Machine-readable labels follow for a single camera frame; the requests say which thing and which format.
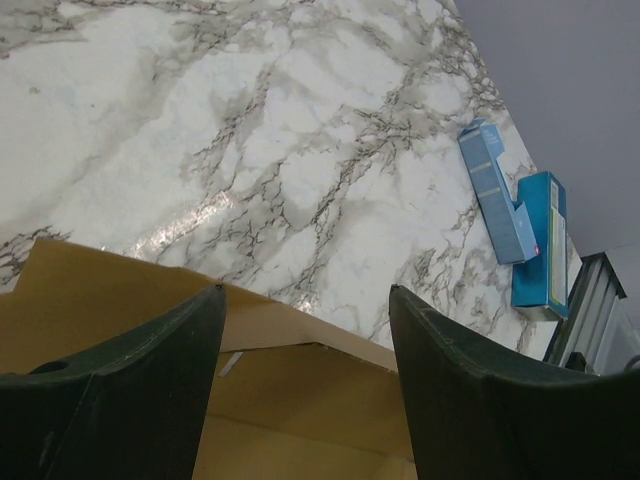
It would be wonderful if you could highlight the brown cardboard box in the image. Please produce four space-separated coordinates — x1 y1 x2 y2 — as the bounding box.
1 240 416 479

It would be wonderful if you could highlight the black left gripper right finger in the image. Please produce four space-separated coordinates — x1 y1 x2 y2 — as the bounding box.
389 285 639 479

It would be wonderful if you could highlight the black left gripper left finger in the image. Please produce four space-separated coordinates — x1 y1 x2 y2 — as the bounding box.
1 286 226 479

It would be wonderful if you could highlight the teal small box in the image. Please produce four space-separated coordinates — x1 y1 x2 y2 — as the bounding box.
512 172 570 319

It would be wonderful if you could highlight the aluminium extrusion frame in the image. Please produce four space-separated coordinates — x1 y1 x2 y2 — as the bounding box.
543 253 639 376

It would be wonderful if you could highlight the light blue long box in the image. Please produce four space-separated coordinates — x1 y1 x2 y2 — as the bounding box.
458 118 539 265

